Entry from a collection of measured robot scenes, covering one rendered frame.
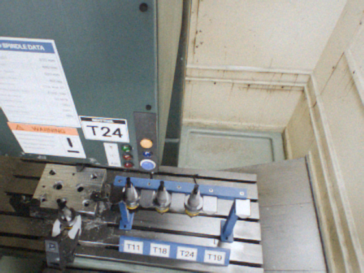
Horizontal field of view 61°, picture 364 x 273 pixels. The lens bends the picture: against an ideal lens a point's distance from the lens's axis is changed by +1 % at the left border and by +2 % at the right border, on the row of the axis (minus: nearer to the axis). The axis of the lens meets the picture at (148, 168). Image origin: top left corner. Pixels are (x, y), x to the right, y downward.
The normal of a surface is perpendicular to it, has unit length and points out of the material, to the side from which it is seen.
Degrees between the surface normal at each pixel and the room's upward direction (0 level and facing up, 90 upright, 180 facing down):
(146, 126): 90
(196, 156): 0
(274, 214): 24
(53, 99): 90
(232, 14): 90
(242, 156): 0
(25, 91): 90
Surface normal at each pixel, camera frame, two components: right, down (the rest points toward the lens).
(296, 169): -0.43, -0.57
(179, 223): -0.04, -0.57
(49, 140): -0.14, 0.81
